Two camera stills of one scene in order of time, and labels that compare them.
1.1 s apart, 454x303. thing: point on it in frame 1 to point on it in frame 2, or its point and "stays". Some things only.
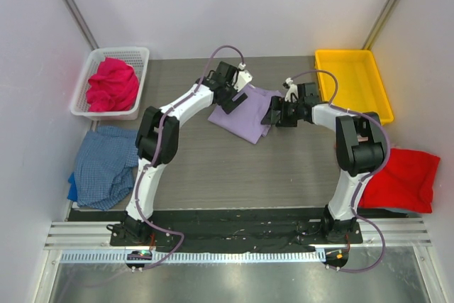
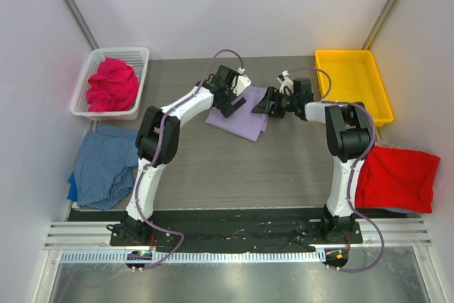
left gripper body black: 229,91 stays
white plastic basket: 137,57 stays
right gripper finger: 277,103 to 271,94
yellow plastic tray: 359,87 stays
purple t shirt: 246,120 stays
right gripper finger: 272,117 to 263,106
